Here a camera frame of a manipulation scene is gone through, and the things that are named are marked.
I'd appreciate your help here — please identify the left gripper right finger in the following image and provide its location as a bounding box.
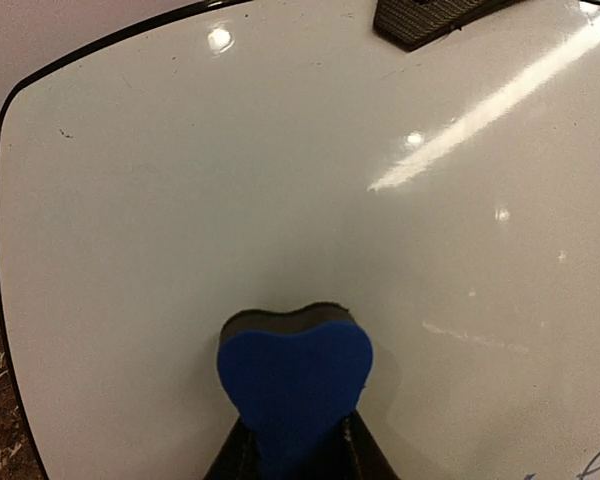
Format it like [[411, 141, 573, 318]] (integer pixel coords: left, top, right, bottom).
[[342, 411, 400, 480]]

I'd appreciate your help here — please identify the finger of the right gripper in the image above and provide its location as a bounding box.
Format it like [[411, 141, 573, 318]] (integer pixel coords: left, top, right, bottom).
[[373, 0, 517, 52]]

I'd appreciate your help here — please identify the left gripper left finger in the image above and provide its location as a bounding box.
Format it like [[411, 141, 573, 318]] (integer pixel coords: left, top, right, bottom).
[[203, 419, 255, 480]]

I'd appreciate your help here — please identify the blue whiteboard eraser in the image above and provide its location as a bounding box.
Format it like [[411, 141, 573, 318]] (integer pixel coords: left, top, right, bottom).
[[216, 302, 373, 479]]

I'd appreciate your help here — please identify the white whiteboard black frame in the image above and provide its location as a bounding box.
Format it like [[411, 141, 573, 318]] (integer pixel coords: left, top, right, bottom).
[[0, 1, 600, 479]]

